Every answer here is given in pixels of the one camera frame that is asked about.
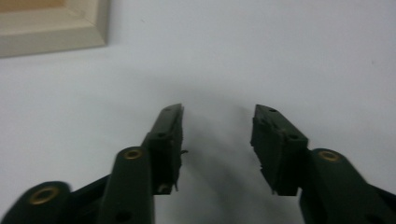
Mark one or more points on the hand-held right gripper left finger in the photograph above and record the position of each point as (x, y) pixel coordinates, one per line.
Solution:
(165, 140)

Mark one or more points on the wooden picture frame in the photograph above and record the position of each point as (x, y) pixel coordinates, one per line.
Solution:
(46, 34)

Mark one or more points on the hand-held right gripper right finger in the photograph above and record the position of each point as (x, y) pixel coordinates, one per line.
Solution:
(280, 155)

